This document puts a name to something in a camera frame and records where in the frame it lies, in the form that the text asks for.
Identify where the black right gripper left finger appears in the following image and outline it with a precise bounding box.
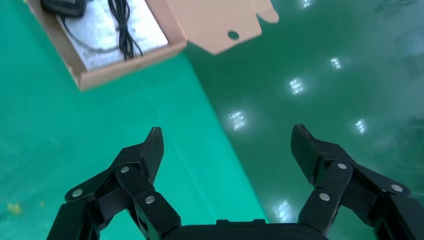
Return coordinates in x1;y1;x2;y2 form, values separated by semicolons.
46;126;182;240

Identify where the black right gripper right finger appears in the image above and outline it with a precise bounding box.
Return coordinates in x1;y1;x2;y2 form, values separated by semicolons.
290;124;424;240

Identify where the black data cable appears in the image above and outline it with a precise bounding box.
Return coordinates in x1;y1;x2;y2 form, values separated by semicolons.
107;0;144;62

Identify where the black power adapter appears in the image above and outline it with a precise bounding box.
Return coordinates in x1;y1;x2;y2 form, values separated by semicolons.
40;0;119;54

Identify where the brown cardboard box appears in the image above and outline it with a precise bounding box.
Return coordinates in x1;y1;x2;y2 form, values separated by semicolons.
24;0;280;92

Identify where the green tablecloth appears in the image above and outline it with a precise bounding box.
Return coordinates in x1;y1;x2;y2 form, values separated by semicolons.
0;0;268;240

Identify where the white printed paper sheet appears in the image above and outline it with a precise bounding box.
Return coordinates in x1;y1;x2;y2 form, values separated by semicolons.
55;0;170;71

